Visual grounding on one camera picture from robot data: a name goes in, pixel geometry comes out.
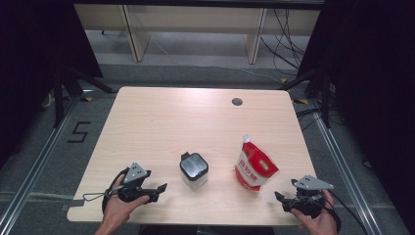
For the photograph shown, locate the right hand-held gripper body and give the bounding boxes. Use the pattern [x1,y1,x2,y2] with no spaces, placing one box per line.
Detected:
[281,174,335,219]

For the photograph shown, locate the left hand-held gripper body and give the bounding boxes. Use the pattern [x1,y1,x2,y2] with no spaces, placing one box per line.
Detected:
[116,162,158,204]

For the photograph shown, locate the clear jar with black lid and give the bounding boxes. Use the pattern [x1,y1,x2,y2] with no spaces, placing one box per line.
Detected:
[179,151,209,190]

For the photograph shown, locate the red and white spout pouch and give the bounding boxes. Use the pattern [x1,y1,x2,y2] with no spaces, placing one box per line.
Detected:
[234,132,280,192]

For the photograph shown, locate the person's left hand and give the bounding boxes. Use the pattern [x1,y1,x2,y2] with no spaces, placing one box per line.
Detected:
[103,174,152,227]

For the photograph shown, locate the person's right hand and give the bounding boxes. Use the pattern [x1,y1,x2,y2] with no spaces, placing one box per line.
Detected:
[290,190,340,235]

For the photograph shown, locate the black metal stand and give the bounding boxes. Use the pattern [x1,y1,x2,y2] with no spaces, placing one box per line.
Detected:
[278,68,333,129]
[51,63,117,129]

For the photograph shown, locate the black curtain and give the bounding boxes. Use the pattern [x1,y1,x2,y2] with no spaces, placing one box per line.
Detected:
[0,0,104,167]
[297,0,415,229]

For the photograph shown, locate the black wrist strap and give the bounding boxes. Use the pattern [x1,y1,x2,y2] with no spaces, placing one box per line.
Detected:
[101,166,130,213]
[321,195,343,235]

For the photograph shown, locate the aluminium floor rail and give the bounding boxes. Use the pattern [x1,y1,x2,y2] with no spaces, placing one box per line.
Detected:
[307,99,384,235]
[0,96,81,235]

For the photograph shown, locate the thin cord loop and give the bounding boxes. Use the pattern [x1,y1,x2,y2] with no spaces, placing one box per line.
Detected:
[82,191,113,202]

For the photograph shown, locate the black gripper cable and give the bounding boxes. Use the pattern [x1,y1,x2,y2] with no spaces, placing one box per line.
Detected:
[322,189,370,235]

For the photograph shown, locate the black floor cables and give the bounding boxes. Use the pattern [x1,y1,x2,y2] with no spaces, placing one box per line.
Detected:
[295,107,347,132]

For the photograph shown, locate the bundle of black cables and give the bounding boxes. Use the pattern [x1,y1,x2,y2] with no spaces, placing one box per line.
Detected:
[259,9,311,78]

